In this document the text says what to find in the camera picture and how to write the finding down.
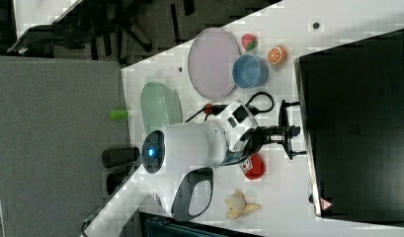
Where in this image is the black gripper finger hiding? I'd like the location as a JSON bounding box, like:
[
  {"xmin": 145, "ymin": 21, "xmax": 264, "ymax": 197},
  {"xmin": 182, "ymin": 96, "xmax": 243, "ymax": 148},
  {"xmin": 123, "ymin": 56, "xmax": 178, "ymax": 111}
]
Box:
[
  {"xmin": 279, "ymin": 100, "xmax": 299, "ymax": 126},
  {"xmin": 283, "ymin": 141, "xmax": 306, "ymax": 160}
]

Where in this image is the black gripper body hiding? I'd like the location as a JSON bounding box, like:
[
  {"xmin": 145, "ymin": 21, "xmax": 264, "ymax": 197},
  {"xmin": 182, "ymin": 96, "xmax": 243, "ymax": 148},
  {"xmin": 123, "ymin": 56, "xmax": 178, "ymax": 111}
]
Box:
[{"xmin": 247, "ymin": 125, "xmax": 300, "ymax": 155}]

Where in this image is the black toaster oven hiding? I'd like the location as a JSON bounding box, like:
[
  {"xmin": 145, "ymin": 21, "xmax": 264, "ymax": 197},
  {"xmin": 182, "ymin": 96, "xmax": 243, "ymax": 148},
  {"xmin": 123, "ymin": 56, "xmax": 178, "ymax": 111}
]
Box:
[{"xmin": 294, "ymin": 29, "xmax": 404, "ymax": 227}]

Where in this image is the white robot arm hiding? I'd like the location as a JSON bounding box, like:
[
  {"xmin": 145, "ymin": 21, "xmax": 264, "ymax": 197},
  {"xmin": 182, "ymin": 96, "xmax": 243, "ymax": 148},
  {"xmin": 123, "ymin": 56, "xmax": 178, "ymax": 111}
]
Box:
[{"xmin": 141, "ymin": 101, "xmax": 300, "ymax": 221}]

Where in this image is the red ketchup bottle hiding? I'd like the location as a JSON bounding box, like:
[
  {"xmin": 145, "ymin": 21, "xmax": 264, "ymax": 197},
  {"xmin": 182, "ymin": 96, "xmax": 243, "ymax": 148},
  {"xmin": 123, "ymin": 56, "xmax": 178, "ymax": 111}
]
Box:
[{"xmin": 239, "ymin": 153, "xmax": 266, "ymax": 180}]

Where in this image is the blue bowl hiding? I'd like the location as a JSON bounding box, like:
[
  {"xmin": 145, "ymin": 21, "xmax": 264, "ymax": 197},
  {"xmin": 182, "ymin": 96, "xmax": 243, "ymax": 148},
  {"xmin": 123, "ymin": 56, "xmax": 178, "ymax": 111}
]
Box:
[{"xmin": 232, "ymin": 54, "xmax": 268, "ymax": 89}]

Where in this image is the toy orange half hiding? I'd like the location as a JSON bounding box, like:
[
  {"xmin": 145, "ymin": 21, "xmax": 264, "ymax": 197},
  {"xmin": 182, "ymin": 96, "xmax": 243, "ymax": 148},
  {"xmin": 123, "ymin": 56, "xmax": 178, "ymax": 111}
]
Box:
[{"xmin": 268, "ymin": 45, "xmax": 287, "ymax": 65}]

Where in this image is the toy peeled banana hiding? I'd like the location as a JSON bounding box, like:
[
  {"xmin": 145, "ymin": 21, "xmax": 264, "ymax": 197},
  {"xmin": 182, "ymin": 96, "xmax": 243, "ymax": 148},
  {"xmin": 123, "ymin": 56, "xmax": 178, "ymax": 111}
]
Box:
[{"xmin": 225, "ymin": 190, "xmax": 261, "ymax": 219}]

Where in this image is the red toy strawberry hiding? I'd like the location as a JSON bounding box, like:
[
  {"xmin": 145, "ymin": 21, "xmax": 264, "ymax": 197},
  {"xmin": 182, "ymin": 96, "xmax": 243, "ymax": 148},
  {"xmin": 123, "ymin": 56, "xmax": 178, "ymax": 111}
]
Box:
[{"xmin": 241, "ymin": 34, "xmax": 258, "ymax": 51}]

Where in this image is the large grey round plate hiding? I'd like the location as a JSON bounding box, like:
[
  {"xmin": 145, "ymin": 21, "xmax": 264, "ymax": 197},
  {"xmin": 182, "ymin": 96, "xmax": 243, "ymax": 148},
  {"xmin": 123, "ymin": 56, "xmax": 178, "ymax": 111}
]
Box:
[{"xmin": 188, "ymin": 28, "xmax": 240, "ymax": 101}]

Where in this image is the green perforated colander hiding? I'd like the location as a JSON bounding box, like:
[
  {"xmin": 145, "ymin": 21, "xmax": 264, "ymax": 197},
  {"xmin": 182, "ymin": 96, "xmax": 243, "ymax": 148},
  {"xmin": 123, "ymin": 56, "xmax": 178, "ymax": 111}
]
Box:
[{"xmin": 140, "ymin": 82, "xmax": 183, "ymax": 133}]

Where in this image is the green cylinder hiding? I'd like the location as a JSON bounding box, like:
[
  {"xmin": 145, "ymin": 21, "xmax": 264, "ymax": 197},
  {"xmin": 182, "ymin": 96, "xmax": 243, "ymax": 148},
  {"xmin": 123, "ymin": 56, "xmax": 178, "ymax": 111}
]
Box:
[{"xmin": 110, "ymin": 110, "xmax": 128, "ymax": 119}]

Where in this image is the grey fabric panel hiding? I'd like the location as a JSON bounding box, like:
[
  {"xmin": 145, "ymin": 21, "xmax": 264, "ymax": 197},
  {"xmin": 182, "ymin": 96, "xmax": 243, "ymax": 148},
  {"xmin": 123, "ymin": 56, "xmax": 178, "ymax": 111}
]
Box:
[{"xmin": 0, "ymin": 56, "xmax": 128, "ymax": 237}]

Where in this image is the black cylinder handle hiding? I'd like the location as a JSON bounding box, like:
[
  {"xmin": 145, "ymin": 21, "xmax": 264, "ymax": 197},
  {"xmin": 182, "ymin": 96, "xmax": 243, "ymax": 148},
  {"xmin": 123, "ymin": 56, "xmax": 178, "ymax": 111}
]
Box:
[{"xmin": 102, "ymin": 147, "xmax": 140, "ymax": 168}]

